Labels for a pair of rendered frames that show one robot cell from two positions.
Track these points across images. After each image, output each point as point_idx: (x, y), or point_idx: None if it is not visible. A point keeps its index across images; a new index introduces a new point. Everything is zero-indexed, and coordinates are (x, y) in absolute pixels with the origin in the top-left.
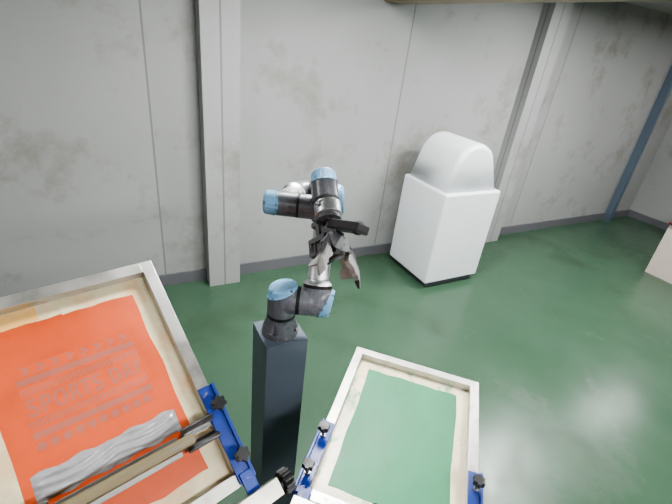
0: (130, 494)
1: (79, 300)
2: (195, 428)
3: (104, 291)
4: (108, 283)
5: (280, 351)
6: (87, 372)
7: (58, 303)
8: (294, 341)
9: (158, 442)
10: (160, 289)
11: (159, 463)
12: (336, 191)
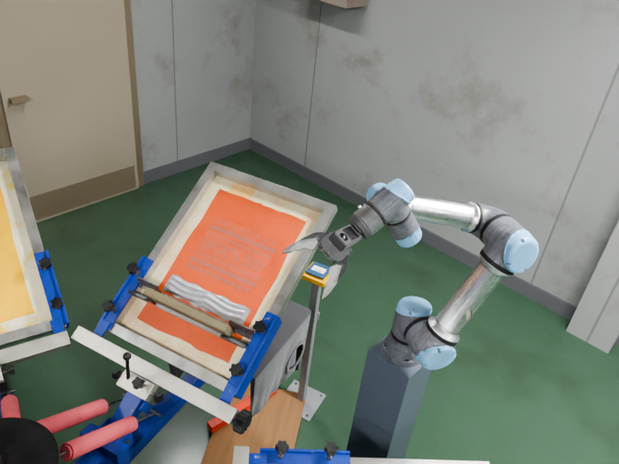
0: (189, 329)
1: (277, 203)
2: (239, 329)
3: (294, 207)
4: (298, 203)
5: (379, 365)
6: (239, 247)
7: (267, 197)
8: (395, 368)
9: (225, 319)
10: (320, 229)
11: (200, 321)
12: (383, 206)
